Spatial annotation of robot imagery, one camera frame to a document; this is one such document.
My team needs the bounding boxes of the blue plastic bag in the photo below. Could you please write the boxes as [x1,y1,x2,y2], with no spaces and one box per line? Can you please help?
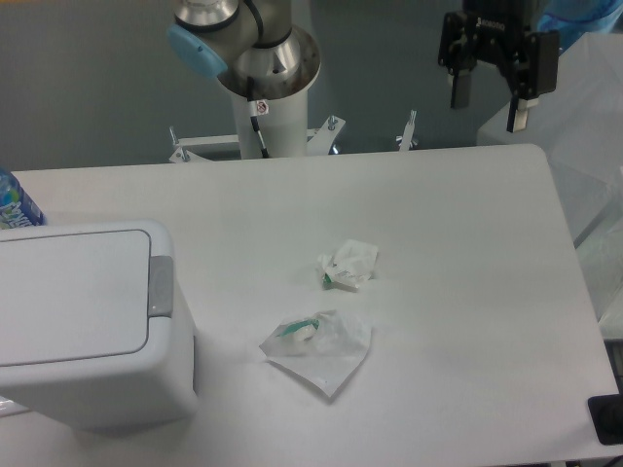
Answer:
[536,0,622,53]

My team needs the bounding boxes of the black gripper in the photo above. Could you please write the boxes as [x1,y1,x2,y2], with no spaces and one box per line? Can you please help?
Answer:
[437,1,560,133]

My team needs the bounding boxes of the silver clamp bolt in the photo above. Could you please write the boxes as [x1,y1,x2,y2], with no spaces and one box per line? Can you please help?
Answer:
[395,109,419,152]

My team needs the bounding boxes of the crumpled white wrapper green print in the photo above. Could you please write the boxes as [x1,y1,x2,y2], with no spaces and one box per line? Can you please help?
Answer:
[317,239,379,291]

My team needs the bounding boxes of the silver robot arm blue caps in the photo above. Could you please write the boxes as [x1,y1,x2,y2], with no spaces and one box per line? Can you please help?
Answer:
[166,1,561,160]

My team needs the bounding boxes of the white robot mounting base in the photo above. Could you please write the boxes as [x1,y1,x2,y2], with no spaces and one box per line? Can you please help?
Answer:
[168,91,346,163]

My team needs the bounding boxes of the white plastic trash can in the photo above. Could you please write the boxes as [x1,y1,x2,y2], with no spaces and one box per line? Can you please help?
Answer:
[1,220,198,430]

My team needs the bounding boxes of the clear plastic wrapper green item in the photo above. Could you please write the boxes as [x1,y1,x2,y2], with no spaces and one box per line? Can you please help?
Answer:
[259,309,373,403]

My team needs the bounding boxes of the blue label water bottle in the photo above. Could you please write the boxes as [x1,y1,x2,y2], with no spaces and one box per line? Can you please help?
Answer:
[1,169,47,230]

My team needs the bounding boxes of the black device at table edge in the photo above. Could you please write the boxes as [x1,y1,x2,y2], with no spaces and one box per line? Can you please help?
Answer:
[588,394,622,446]

